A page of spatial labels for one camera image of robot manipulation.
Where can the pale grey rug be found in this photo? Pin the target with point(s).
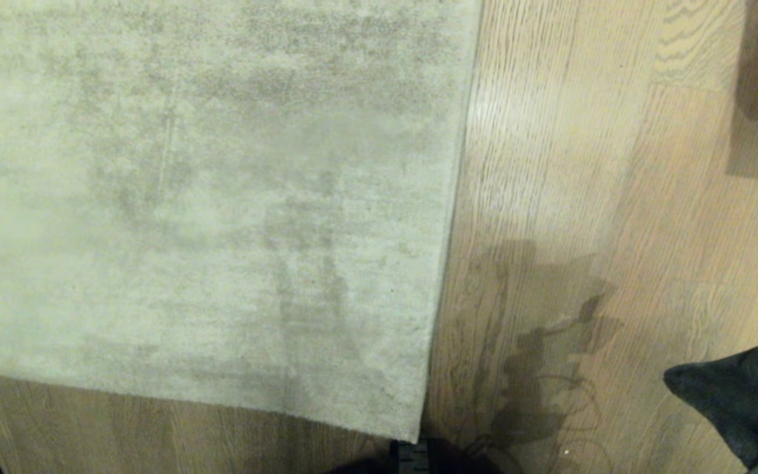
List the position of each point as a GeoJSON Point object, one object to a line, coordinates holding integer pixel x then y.
{"type": "Point", "coordinates": [208, 197]}

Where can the dark grey cloth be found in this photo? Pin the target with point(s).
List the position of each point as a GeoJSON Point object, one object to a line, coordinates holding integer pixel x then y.
{"type": "Point", "coordinates": [741, 395]}

